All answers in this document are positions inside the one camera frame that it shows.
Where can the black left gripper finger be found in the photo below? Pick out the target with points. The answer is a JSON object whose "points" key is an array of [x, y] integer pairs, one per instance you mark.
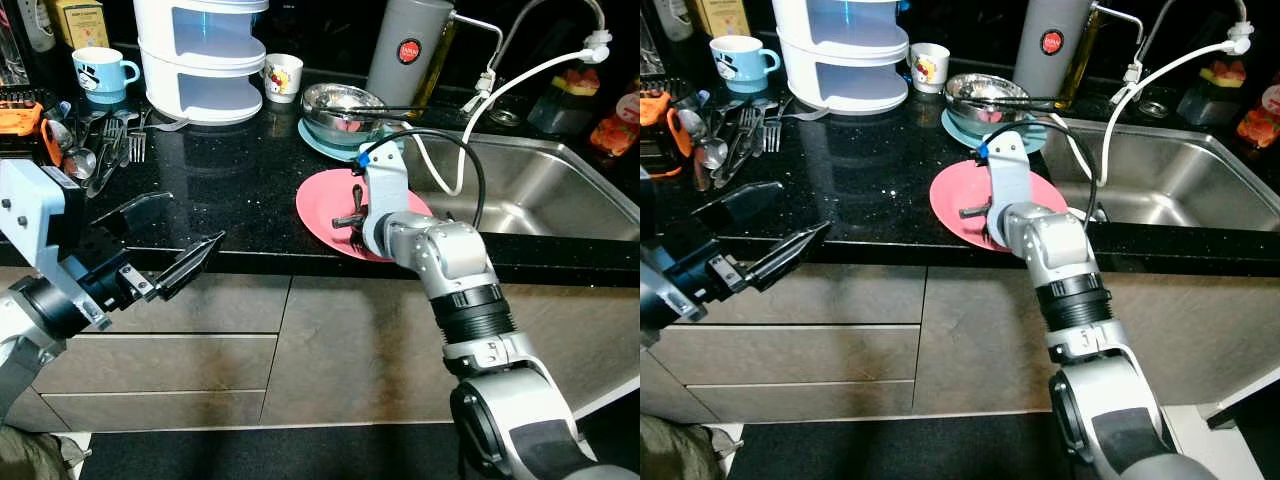
{"points": [[745, 205], [190, 265], [795, 255], [135, 215]]}

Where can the pink plate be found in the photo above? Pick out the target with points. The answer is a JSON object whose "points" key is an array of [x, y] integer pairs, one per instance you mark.
{"points": [[320, 210], [950, 200]]}

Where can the black chopstick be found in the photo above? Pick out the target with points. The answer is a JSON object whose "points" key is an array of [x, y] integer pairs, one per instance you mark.
{"points": [[1050, 104], [400, 109], [400, 114], [1050, 99]]}

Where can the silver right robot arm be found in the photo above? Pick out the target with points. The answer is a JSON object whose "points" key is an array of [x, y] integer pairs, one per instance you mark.
{"points": [[1070, 260], [460, 260]]}

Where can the orange kitchen tool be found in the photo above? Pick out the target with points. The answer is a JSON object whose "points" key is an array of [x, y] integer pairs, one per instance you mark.
{"points": [[18, 120], [655, 108]]}

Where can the shallow beige drawer front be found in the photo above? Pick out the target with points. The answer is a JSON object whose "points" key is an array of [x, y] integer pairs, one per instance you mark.
{"points": [[850, 295], [220, 305]]}

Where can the steel spoon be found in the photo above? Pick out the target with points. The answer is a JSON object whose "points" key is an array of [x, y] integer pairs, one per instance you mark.
{"points": [[58, 133], [80, 162], [690, 122], [712, 152]]}

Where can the steel fork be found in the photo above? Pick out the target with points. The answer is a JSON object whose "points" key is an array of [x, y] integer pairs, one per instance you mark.
{"points": [[112, 140], [750, 130], [137, 140], [773, 130]]}

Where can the teal plate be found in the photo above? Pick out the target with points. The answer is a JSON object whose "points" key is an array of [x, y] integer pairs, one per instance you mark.
{"points": [[962, 140], [320, 150]]}

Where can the stainless steel bowl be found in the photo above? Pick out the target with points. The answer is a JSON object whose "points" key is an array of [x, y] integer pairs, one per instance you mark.
{"points": [[968, 120], [325, 130]]}

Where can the medium beige drawer front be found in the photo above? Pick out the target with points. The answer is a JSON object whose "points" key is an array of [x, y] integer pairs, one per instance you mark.
{"points": [[800, 355], [150, 365]]}

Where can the wide beige cabinet front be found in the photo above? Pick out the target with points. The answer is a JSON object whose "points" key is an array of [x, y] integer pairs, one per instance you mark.
{"points": [[350, 350], [960, 340]]}

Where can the white stacked food container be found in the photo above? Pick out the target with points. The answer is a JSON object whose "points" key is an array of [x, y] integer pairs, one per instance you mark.
{"points": [[200, 100], [840, 90]]}

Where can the blue printed mug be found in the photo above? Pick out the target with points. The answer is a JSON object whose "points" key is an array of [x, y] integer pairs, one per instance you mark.
{"points": [[740, 65], [100, 78]]}

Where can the narrow beige drawer front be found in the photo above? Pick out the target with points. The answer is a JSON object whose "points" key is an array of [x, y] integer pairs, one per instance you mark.
{"points": [[800, 400], [150, 410]]}

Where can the orange red package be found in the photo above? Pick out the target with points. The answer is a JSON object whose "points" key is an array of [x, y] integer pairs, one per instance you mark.
{"points": [[1262, 120], [618, 130]]}

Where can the grey thermos jug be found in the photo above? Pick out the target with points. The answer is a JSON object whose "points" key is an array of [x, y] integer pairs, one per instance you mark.
{"points": [[395, 70], [1040, 70]]}

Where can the small white printed cup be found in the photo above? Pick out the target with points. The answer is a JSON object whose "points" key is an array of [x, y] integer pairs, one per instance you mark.
{"points": [[283, 80], [928, 68]]}

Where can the olive green fabric bundle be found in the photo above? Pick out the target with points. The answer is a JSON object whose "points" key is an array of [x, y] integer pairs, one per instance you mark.
{"points": [[30, 455], [675, 450]]}

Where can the stainless steel sink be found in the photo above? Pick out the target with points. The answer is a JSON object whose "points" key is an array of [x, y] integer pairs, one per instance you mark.
{"points": [[540, 190], [1180, 175]]}

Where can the yellow box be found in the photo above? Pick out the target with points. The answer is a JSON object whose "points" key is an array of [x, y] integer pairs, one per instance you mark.
{"points": [[80, 22], [722, 15]]}

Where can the black sponge holder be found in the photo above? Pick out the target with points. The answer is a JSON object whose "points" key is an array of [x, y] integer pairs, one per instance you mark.
{"points": [[1205, 100], [560, 110]]}

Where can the dark floor mat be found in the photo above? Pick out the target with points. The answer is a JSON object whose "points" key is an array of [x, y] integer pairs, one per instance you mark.
{"points": [[900, 450], [300, 455]]}

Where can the thin steel tap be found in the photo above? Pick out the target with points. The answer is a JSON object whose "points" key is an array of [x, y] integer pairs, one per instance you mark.
{"points": [[1120, 12], [475, 19]]}

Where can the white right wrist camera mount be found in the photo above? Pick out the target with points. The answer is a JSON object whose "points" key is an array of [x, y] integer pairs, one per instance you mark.
{"points": [[1010, 180], [388, 190]]}

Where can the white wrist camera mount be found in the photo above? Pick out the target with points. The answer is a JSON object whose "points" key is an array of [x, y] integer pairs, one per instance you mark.
{"points": [[645, 175], [40, 210], [1010, 180], [388, 190]]}

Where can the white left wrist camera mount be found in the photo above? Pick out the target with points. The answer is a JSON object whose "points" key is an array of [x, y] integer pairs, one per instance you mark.
{"points": [[40, 210], [645, 175]]}

